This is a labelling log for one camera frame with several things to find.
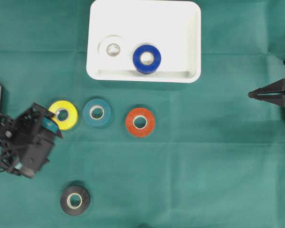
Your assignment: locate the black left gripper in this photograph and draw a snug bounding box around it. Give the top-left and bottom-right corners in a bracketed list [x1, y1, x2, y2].
[0, 103, 63, 173]

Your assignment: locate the yellow tape roll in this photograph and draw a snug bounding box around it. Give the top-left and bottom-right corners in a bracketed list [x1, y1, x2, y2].
[48, 100, 78, 131]

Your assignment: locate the black tape roll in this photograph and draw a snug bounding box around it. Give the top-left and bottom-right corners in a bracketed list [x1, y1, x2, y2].
[60, 186, 90, 216]

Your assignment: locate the white tape roll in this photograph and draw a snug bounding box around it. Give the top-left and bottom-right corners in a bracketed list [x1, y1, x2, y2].
[97, 35, 125, 58]

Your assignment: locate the blue tape roll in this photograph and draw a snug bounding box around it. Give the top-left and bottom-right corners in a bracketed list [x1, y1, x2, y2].
[133, 45, 162, 74]

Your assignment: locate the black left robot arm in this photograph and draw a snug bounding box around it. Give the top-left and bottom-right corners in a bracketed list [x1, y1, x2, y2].
[0, 85, 62, 179]

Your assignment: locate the green tape roll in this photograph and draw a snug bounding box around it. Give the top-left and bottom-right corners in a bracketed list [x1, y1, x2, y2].
[83, 99, 111, 127]

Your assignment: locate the orange tape roll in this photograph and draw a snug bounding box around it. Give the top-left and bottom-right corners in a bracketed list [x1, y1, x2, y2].
[125, 107, 155, 137]

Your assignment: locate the white plastic case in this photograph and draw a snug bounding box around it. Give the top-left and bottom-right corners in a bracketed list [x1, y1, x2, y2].
[86, 0, 201, 83]

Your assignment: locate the green table cloth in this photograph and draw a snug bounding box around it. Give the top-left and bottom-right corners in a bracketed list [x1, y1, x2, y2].
[0, 0, 285, 228]

